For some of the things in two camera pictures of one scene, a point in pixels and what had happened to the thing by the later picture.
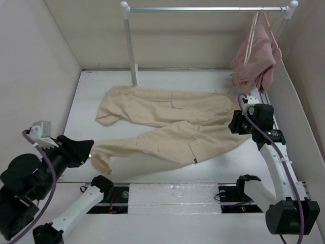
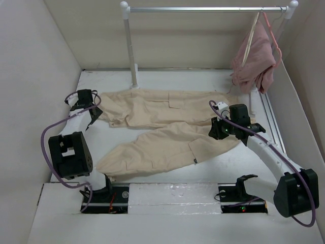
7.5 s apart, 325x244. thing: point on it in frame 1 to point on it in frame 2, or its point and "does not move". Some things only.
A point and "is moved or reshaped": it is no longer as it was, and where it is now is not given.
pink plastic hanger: [274, 41] does not move
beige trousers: [204, 126] is moved or reshaped
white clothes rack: [126, 10] does not move
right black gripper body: [240, 124] to [229, 128]
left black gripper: [78, 150] to [98, 113]
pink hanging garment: [260, 63] does not move
